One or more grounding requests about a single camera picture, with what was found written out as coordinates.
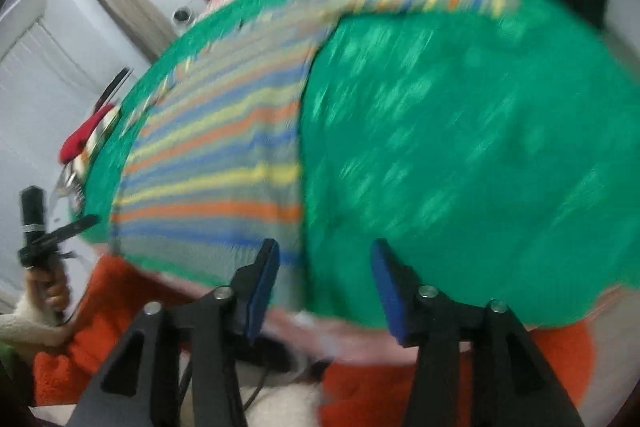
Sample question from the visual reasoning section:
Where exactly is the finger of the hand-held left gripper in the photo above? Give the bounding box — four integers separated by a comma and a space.
20, 186, 49, 238
19, 214, 100, 264

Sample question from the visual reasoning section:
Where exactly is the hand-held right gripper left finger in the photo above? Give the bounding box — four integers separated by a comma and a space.
65, 238, 281, 427

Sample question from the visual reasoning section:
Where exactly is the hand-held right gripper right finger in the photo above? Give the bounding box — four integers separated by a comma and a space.
371, 238, 586, 427

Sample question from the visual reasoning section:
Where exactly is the striped knit sweater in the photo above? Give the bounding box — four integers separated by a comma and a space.
109, 0, 521, 310

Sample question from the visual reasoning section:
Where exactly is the person's left forearm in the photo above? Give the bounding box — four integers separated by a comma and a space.
0, 294, 68, 349

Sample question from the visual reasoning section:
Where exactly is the person's left hand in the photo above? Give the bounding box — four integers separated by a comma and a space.
26, 263, 72, 314

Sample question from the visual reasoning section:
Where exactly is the striped cloth under red item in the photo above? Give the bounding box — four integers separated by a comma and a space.
54, 107, 122, 210

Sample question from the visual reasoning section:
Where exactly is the orange fleece blanket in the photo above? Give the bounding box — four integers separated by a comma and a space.
32, 254, 596, 427

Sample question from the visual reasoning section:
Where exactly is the white panel door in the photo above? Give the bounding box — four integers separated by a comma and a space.
0, 0, 151, 308

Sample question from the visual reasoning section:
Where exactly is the green blanket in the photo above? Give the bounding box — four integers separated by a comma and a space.
75, 0, 640, 329

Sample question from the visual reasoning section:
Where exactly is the black cable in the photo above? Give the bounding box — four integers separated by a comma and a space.
177, 357, 281, 427

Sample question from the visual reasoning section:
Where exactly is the black door handle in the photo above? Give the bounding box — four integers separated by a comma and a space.
94, 68, 133, 114

